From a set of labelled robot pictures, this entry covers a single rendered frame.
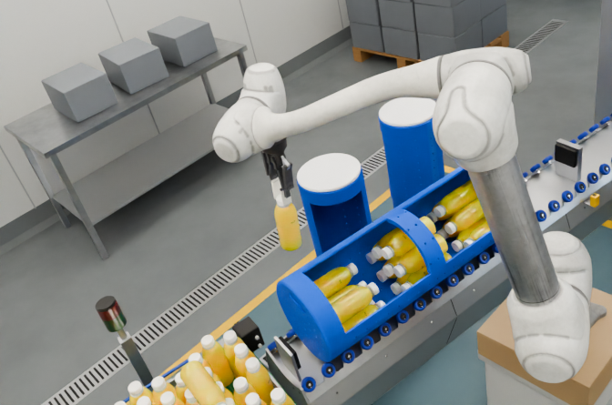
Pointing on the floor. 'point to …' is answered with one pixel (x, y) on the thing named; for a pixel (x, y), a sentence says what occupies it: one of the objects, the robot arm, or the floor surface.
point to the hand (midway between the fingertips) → (281, 192)
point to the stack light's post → (136, 359)
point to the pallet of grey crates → (425, 1)
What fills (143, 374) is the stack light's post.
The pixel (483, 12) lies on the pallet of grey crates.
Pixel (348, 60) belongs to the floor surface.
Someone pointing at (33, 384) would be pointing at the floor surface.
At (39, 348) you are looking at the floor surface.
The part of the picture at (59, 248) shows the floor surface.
